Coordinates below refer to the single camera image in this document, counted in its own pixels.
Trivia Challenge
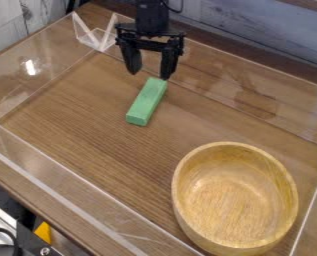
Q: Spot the clear acrylic corner bracket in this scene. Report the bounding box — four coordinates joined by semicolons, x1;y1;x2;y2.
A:
72;12;118;53

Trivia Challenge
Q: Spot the brown wooden bowl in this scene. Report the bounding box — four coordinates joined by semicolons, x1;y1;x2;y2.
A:
172;142;300;256

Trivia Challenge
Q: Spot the black cable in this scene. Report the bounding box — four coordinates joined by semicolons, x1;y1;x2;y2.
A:
165;0;185;14

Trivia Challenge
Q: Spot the yellow black machine base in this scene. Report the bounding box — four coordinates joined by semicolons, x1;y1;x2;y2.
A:
0;203;70;256

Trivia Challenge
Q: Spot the green rectangular block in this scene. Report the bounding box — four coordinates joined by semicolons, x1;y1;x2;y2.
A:
126;77;168;126

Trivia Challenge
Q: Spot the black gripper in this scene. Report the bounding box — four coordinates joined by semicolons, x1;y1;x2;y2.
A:
114;0;185;80

